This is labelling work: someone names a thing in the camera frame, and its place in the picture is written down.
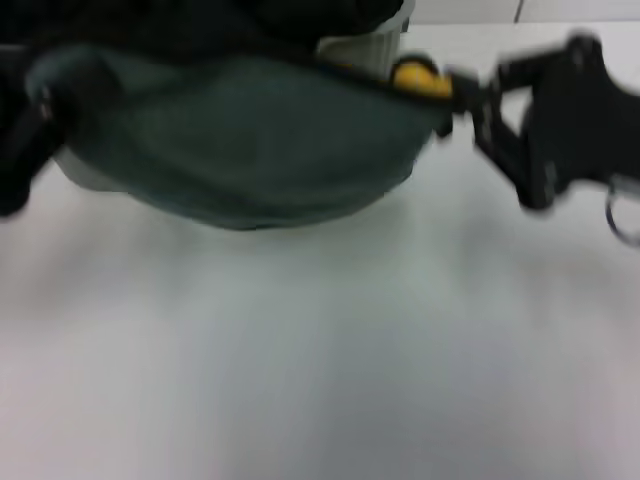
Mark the green perforated plastic storage box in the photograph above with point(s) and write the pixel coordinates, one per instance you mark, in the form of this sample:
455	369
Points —
370	42

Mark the black cloth pile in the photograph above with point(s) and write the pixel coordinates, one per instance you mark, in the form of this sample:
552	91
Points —
175	22

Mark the dark green towel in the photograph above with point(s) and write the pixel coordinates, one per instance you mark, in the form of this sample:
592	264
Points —
260	150

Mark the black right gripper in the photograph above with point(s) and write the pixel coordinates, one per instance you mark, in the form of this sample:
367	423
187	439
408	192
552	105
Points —
585	115

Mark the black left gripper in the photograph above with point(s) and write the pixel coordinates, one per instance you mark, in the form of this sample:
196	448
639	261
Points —
20	160

